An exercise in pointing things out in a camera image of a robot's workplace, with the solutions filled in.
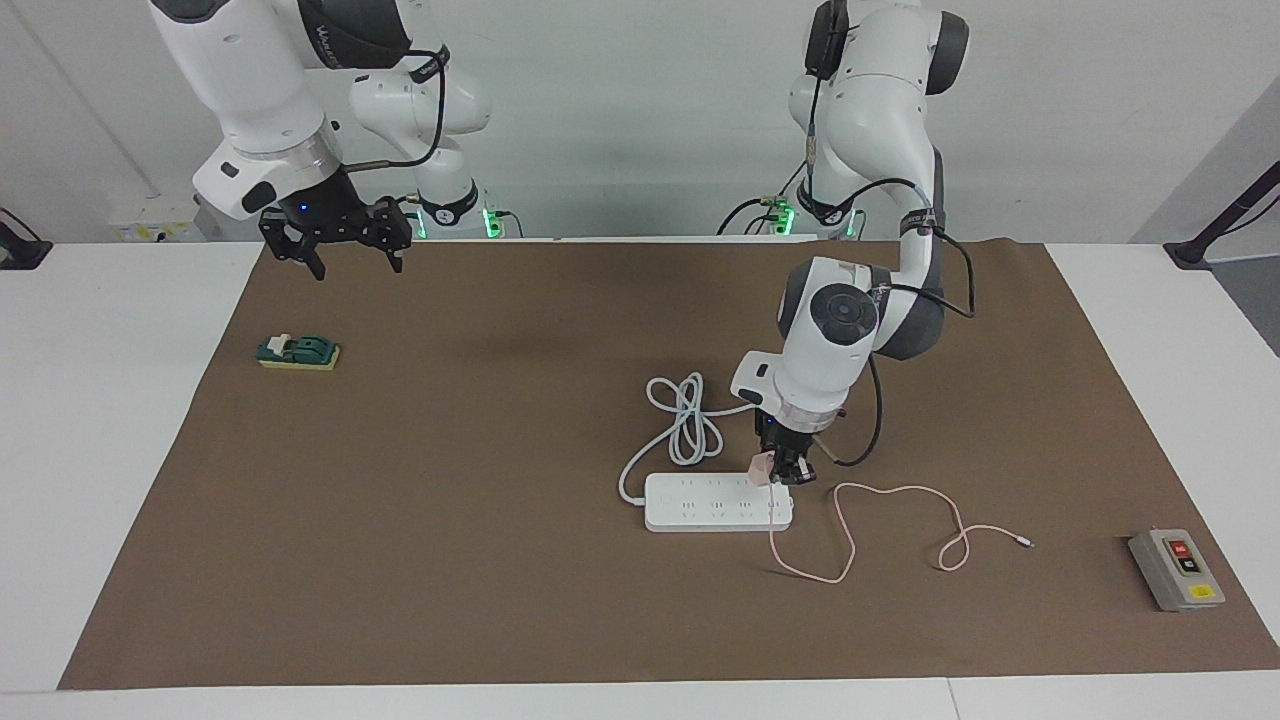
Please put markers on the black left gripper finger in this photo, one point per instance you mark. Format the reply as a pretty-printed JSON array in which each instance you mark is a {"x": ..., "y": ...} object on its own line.
[
  {"x": 782, "y": 470},
  {"x": 806, "y": 470}
]

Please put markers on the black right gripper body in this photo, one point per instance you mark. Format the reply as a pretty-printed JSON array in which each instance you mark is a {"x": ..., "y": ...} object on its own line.
[{"x": 325, "y": 215}]

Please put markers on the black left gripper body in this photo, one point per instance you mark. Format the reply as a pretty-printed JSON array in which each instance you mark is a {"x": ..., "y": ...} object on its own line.
[{"x": 790, "y": 435}]

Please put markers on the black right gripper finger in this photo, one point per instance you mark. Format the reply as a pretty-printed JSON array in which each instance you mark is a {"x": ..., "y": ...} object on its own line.
[
  {"x": 285, "y": 240},
  {"x": 392, "y": 230}
]

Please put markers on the pink charger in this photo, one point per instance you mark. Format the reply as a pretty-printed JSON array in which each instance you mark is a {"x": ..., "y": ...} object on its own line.
[{"x": 760, "y": 470}]

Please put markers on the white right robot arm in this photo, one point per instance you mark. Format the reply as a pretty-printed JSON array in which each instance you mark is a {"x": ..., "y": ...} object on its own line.
[{"x": 260, "y": 90}]

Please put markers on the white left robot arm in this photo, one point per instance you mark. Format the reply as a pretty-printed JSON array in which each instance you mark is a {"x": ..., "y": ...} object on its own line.
[{"x": 830, "y": 370}]

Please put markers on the white power strip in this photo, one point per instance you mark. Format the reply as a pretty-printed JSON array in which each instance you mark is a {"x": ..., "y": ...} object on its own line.
[{"x": 700, "y": 505}]

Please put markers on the small green circuit board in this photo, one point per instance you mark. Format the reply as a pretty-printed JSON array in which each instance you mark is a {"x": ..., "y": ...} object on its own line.
[{"x": 300, "y": 350}]

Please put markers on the white box yellow labels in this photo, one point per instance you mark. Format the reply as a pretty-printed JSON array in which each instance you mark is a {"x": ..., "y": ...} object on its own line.
[{"x": 150, "y": 222}]

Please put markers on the black table clamp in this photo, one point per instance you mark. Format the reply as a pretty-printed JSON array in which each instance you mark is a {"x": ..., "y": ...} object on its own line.
[{"x": 20, "y": 252}]

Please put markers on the brown table mat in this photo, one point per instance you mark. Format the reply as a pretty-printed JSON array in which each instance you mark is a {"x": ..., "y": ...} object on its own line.
[{"x": 400, "y": 600}]

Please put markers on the grey on-off switch box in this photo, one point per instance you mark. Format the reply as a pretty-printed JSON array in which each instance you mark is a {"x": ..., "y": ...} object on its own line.
[{"x": 1180, "y": 570}]

